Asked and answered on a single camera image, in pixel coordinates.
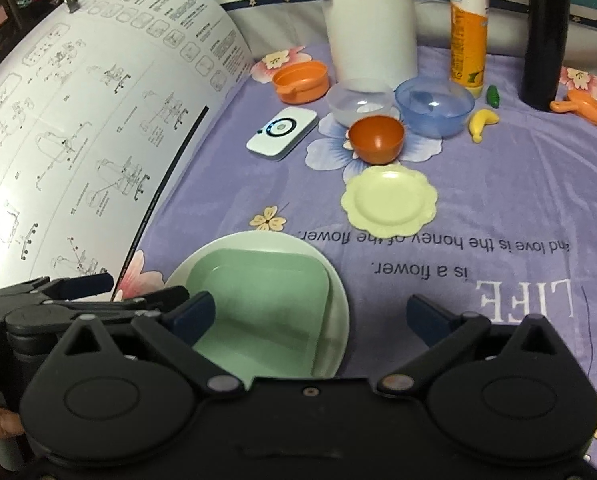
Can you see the light green bowl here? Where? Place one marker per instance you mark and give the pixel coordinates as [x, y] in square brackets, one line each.
[341, 320]

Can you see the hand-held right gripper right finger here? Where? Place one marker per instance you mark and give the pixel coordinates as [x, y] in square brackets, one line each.
[427, 321]

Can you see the clear plastic bowl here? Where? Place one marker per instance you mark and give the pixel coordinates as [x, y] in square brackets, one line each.
[358, 102]

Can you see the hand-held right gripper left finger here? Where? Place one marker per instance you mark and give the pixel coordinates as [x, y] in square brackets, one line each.
[194, 316]

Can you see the white remote device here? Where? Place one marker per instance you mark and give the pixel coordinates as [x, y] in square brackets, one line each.
[281, 135]

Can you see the cluttered dark shelf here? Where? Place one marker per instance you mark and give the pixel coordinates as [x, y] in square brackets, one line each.
[13, 5]

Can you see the white cloth with navy trim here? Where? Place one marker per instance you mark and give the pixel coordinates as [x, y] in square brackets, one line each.
[278, 20]

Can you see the orange toy pot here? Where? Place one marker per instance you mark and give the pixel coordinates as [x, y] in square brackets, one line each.
[301, 80]

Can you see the green toy pepper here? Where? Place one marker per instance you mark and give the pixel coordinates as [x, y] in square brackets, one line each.
[492, 96]

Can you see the yellow orange bottle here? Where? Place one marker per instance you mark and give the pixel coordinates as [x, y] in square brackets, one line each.
[468, 35]

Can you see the black flask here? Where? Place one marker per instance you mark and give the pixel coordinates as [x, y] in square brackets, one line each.
[543, 40]

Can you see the purple floral blanket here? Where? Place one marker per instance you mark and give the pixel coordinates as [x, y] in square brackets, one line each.
[503, 200]

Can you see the blue translucent bowl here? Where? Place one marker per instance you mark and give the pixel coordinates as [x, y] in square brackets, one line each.
[436, 110]

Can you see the orange bowl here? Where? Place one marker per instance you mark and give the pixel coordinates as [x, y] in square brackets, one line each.
[376, 140]

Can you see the white instruction sheet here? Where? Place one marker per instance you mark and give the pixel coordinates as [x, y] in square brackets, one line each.
[103, 110]

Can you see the pale yellow scalloped plate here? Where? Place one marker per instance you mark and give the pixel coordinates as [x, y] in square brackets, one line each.
[386, 202]

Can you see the yellow toy banana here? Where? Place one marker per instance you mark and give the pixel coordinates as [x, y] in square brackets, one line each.
[481, 122]

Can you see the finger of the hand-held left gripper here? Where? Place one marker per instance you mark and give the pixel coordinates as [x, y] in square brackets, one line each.
[86, 282]
[128, 305]

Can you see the white plastic jug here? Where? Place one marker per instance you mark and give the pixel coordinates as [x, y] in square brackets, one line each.
[371, 20]

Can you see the green square plate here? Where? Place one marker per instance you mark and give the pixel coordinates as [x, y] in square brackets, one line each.
[258, 310]

